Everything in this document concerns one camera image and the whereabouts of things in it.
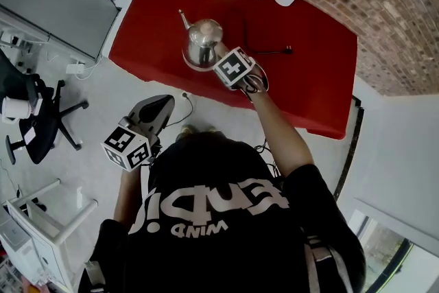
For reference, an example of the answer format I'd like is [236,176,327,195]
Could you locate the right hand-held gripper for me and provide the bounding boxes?
[212,47,270,94]

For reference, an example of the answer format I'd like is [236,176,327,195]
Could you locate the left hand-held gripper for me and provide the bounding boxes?
[100,95,174,173]

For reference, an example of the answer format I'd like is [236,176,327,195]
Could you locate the stainless steel kettle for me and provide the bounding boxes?
[178,9,230,70]

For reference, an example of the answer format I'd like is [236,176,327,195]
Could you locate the person's left forearm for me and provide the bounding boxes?
[112,166,147,229]

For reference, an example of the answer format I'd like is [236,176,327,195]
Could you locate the person's right forearm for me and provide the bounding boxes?
[251,90,317,180]

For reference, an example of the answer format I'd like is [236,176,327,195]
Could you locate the person's shoes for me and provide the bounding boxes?
[180,124,217,135]

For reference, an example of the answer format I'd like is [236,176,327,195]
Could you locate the red tablecloth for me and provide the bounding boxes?
[108,0,359,141]

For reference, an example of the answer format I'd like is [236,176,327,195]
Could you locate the white power strip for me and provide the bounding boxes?
[65,59,86,75]

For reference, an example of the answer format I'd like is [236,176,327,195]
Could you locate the black office chair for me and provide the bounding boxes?
[0,47,91,166]

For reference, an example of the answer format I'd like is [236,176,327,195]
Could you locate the person's black printed t-shirt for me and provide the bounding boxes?
[78,132,367,293]

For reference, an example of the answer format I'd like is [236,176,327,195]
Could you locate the window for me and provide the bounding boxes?
[348,209,439,293]

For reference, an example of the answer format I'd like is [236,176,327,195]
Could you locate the black power cable with plug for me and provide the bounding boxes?
[239,14,295,56]

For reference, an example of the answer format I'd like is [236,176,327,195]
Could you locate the floor cable with round socket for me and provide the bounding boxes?
[167,91,195,130]

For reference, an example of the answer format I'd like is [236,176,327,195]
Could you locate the white metal frame stand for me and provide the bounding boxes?
[2,178,99,246]

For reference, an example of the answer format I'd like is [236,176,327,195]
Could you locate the black wall edge strip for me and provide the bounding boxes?
[333,95,365,200]

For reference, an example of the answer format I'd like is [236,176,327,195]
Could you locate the pale pink bag strap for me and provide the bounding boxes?
[304,235,348,293]

